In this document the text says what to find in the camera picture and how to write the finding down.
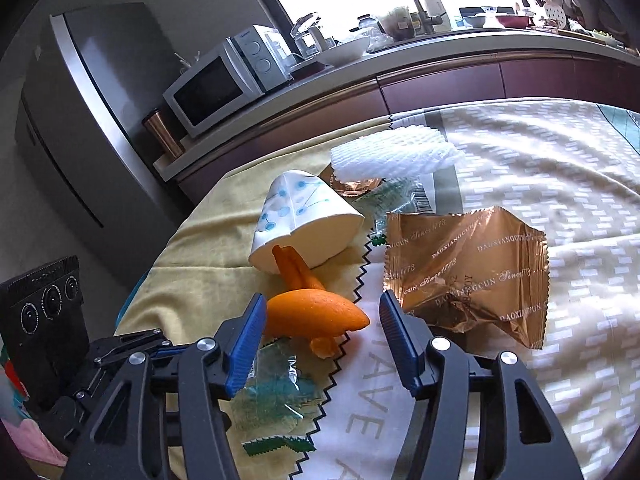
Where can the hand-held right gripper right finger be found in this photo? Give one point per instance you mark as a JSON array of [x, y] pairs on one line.
[[400, 345]]

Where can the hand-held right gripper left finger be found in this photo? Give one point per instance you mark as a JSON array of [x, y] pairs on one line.
[[247, 345]]

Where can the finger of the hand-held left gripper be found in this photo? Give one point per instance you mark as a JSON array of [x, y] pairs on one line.
[[130, 342]]

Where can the orange peel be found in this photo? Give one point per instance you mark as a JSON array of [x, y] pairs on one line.
[[310, 315]]

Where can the white blue-print paper cup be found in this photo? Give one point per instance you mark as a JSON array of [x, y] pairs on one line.
[[300, 220]]

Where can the white foam fruit net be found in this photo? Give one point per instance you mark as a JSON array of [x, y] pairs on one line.
[[395, 155]]

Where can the clear green candy wrapper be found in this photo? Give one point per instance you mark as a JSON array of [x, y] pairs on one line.
[[395, 197], [270, 395]]

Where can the colourful printed cloth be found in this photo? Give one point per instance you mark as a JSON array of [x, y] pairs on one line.
[[20, 410]]

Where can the large bronze snack wrapper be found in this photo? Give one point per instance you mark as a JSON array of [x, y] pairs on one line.
[[465, 270]]

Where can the torn green wrapper strip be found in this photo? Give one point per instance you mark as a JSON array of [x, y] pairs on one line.
[[280, 445]]

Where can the small bronze wrapper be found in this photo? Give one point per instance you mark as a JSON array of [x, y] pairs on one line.
[[352, 189]]

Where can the copper canister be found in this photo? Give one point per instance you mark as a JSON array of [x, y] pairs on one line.
[[162, 132]]

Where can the silver refrigerator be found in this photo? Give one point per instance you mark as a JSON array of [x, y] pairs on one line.
[[100, 110]]

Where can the kitchen counter cabinet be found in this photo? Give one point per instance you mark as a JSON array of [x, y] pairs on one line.
[[450, 80]]

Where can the white ceramic bowl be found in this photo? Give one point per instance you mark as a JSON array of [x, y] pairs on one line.
[[342, 52]]

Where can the glass kettle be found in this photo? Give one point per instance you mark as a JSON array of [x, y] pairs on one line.
[[307, 35]]

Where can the glass jar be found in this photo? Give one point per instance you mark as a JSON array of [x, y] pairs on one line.
[[367, 22]]

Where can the red bowl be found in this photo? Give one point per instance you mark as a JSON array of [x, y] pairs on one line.
[[512, 21]]

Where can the white slotted spatula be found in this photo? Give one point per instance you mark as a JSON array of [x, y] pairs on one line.
[[555, 12]]

